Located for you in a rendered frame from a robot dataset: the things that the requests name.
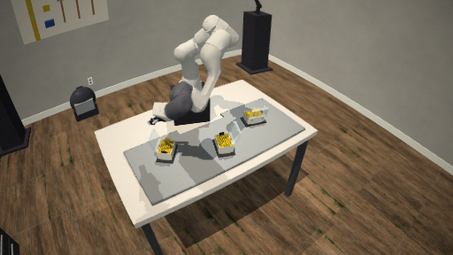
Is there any yellow pipette tip rack plate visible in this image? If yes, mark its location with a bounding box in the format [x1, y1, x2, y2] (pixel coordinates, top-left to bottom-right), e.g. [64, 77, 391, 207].
[158, 138, 174, 154]

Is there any yellow perforated tip rack insert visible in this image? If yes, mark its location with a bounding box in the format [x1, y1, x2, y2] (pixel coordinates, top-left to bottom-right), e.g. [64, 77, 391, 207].
[215, 132, 232, 148]

